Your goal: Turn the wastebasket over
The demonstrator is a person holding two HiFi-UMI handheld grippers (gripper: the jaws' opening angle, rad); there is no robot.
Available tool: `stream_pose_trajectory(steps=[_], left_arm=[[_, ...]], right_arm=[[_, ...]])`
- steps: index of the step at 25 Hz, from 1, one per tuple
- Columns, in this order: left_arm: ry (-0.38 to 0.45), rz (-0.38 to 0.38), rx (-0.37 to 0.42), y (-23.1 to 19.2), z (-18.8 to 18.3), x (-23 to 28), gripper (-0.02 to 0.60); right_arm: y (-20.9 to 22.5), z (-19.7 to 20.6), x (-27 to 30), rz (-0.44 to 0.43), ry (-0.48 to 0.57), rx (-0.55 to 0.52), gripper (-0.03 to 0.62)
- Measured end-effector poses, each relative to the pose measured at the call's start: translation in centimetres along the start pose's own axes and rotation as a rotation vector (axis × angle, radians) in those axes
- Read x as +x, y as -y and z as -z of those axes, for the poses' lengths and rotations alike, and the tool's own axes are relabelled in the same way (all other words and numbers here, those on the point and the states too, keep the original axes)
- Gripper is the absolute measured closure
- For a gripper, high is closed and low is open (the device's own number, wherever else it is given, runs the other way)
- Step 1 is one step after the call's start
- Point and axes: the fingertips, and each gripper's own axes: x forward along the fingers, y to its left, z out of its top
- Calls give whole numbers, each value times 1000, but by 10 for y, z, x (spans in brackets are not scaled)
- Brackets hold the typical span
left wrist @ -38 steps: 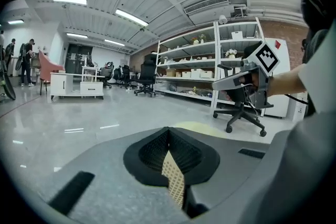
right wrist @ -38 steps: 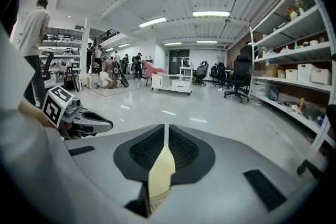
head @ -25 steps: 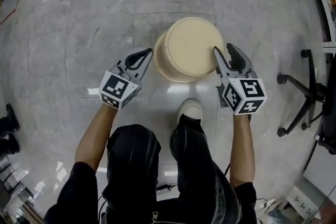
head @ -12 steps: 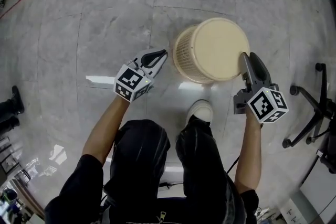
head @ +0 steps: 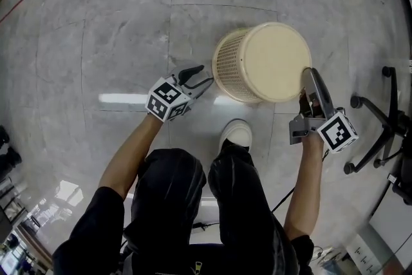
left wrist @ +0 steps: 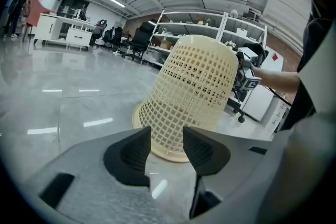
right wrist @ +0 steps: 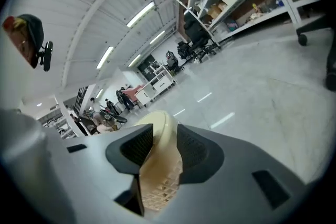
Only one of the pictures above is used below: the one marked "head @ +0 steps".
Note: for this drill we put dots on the person's right forearm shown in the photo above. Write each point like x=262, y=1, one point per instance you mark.
x=305, y=190

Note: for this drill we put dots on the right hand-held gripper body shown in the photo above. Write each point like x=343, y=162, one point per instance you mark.
x=338, y=133

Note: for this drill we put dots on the person's black shirt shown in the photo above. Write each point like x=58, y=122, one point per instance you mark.
x=90, y=235

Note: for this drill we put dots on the cluttered shelf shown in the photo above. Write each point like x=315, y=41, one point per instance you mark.
x=19, y=235

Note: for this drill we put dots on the black office chair base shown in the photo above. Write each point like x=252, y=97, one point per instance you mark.
x=391, y=125

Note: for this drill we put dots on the person's white shoe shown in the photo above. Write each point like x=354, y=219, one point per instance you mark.
x=236, y=132

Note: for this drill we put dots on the white power strip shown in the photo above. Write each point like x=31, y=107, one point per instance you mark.
x=363, y=256

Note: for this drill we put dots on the black shoe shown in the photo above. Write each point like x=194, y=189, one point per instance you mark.
x=4, y=134
x=9, y=159

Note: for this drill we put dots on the beige plastic mesh wastebasket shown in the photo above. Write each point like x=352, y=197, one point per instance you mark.
x=273, y=64

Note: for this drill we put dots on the person's black trousers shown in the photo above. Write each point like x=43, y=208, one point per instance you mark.
x=238, y=203

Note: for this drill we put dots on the person's left forearm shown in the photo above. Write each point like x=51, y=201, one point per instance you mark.
x=128, y=157

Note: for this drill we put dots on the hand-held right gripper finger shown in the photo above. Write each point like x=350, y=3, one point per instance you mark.
x=309, y=106
x=318, y=88

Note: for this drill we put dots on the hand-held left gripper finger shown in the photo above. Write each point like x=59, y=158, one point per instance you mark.
x=190, y=73
x=201, y=83

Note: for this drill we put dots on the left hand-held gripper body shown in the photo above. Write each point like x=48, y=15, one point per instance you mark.
x=167, y=98

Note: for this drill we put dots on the white cabinet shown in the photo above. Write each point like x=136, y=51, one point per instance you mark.
x=392, y=228

